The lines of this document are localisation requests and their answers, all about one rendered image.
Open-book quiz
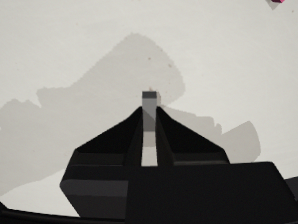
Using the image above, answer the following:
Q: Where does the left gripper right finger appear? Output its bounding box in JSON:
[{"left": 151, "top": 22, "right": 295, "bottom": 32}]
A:
[{"left": 155, "top": 106, "right": 230, "bottom": 166}]

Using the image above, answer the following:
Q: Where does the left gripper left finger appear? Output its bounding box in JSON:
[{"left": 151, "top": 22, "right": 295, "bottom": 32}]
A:
[{"left": 67, "top": 106, "right": 143, "bottom": 166}]

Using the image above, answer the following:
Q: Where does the grey rod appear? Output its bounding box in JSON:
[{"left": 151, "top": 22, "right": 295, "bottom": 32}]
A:
[{"left": 142, "top": 91, "right": 157, "bottom": 132}]

